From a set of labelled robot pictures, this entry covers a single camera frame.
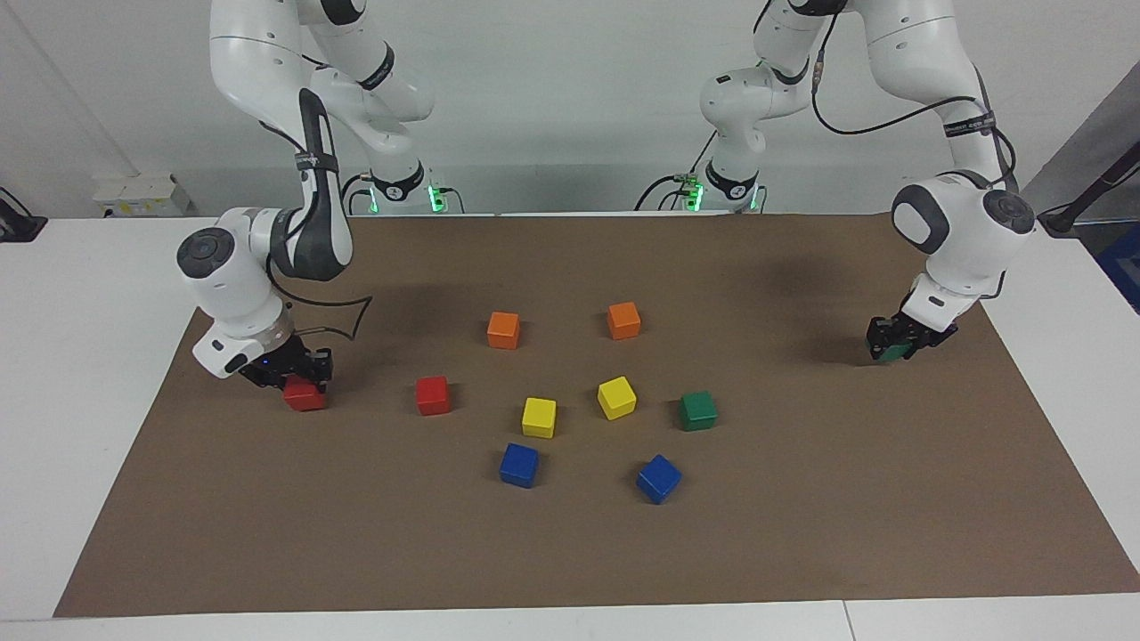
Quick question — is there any red wooden cube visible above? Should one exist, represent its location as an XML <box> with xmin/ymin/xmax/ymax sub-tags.
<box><xmin>415</xmin><ymin>376</ymin><xmax>452</xmax><ymax>417</ymax></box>
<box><xmin>283</xmin><ymin>376</ymin><xmax>328</xmax><ymax>413</ymax></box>

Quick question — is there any blue crate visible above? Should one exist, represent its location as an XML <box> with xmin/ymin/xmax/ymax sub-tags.
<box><xmin>1097</xmin><ymin>223</ymin><xmax>1140</xmax><ymax>314</ymax></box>

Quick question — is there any black stand pole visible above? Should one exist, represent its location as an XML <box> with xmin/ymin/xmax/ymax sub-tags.
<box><xmin>1038</xmin><ymin>142</ymin><xmax>1140</xmax><ymax>237</ymax></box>

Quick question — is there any blue wooden cube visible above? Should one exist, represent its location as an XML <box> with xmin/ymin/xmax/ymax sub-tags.
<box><xmin>635</xmin><ymin>454</ymin><xmax>683</xmax><ymax>506</ymax></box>
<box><xmin>499</xmin><ymin>442</ymin><xmax>541</xmax><ymax>490</ymax></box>

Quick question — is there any white box yellow label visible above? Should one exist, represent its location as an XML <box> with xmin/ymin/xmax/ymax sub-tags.
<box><xmin>94</xmin><ymin>174</ymin><xmax>191</xmax><ymax>217</ymax></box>

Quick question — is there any yellow wooden cube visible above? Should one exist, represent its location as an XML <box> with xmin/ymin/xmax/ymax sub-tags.
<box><xmin>521</xmin><ymin>397</ymin><xmax>558</xmax><ymax>440</ymax></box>
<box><xmin>597</xmin><ymin>375</ymin><xmax>639</xmax><ymax>421</ymax></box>

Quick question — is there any black device on table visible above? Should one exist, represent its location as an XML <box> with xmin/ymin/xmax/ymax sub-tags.
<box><xmin>0</xmin><ymin>187</ymin><xmax>47</xmax><ymax>243</ymax></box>

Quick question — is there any brown table mat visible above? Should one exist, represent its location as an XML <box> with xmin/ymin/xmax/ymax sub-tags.
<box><xmin>53</xmin><ymin>212</ymin><xmax>1140</xmax><ymax>619</ymax></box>

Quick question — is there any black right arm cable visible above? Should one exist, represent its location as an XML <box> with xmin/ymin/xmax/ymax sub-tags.
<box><xmin>265</xmin><ymin>276</ymin><xmax>373</xmax><ymax>344</ymax></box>

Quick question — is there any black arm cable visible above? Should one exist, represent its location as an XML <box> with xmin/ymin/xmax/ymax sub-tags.
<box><xmin>753</xmin><ymin>0</ymin><xmax>1019</xmax><ymax>192</ymax></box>
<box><xmin>265</xmin><ymin>276</ymin><xmax>373</xmax><ymax>344</ymax></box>

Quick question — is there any black right base cable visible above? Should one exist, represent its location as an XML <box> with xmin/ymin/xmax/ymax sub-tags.
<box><xmin>341</xmin><ymin>171</ymin><xmax>375</xmax><ymax>216</ymax></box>

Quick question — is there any black base cable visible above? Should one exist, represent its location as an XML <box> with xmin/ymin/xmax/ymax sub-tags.
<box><xmin>341</xmin><ymin>171</ymin><xmax>375</xmax><ymax>216</ymax></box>
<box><xmin>634</xmin><ymin>132</ymin><xmax>719</xmax><ymax>212</ymax></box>

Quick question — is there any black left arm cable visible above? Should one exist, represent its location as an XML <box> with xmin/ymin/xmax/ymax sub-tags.
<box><xmin>753</xmin><ymin>0</ymin><xmax>1019</xmax><ymax>192</ymax></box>

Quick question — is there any black left base cable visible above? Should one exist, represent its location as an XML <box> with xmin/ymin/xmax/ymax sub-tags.
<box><xmin>634</xmin><ymin>132</ymin><xmax>719</xmax><ymax>212</ymax></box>

